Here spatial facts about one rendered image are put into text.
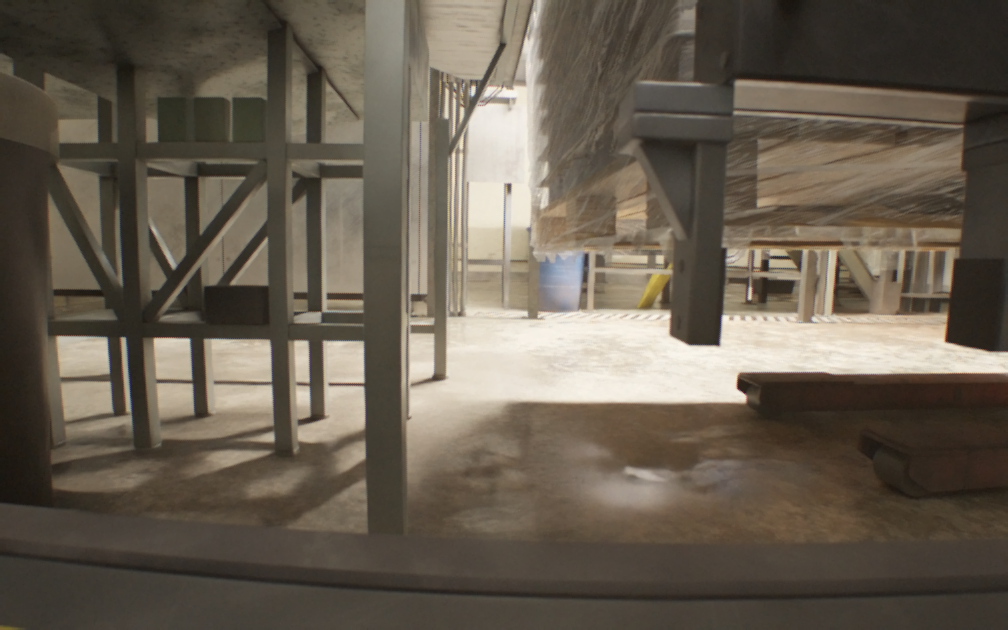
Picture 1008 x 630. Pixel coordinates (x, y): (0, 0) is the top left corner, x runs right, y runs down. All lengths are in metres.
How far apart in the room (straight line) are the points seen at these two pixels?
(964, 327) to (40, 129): 0.89
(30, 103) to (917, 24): 0.82
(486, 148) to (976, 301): 3.40
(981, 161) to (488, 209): 8.64
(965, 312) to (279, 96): 0.99
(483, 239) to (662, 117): 8.61
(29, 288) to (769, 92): 0.80
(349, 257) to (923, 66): 3.16
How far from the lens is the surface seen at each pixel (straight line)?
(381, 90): 0.56
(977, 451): 1.14
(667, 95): 0.21
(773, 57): 0.22
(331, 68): 1.29
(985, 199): 0.30
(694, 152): 0.22
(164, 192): 3.75
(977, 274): 0.29
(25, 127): 0.81
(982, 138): 0.30
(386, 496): 0.59
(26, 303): 0.83
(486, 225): 8.82
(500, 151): 3.58
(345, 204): 3.30
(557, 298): 3.66
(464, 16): 1.62
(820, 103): 0.26
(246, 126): 1.05
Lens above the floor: 0.39
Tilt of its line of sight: 6 degrees down
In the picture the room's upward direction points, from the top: 1 degrees clockwise
